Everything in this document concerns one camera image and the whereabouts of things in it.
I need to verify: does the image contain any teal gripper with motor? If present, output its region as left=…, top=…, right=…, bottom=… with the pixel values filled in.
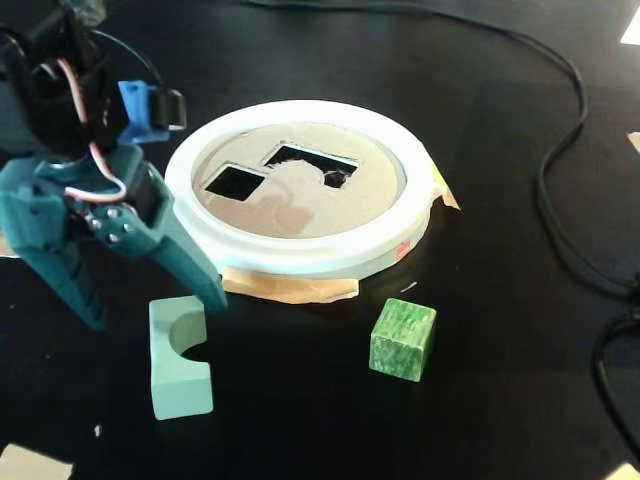
left=0, top=143, right=230, bottom=333

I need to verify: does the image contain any mint green U shaped block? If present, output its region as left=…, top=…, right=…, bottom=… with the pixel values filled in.
left=148, top=294, right=215, bottom=421

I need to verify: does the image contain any wide masking tape strip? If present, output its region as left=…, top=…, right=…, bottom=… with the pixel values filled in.
left=218, top=266, right=361, bottom=306

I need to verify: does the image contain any cardboard disc with cutout holes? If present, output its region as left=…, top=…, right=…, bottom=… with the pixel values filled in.
left=192, top=122, right=404, bottom=240

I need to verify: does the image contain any large beige tape patch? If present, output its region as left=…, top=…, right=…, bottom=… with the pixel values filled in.
left=0, top=442, right=75, bottom=480

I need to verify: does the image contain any dark green wooden cube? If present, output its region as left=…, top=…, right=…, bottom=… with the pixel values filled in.
left=368, top=297, right=438, bottom=384

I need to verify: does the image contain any white paper sheet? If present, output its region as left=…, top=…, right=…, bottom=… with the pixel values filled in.
left=618, top=6, right=640, bottom=48

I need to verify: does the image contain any white and red servo wire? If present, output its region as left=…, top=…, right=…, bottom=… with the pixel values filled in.
left=54, top=56, right=129, bottom=205

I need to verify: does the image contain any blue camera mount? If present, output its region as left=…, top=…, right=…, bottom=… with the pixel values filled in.
left=117, top=80, right=169, bottom=145

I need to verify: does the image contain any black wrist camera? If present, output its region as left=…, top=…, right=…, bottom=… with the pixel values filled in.
left=152, top=88, right=189, bottom=133

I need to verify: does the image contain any white round ring frame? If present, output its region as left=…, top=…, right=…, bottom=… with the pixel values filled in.
left=163, top=99, right=434, bottom=279

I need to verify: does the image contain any long thick black cable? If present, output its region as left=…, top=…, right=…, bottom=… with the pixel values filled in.
left=239, top=0, right=640, bottom=301

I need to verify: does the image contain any looped black cable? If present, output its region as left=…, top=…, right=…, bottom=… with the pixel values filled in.
left=592, top=308, right=640, bottom=466

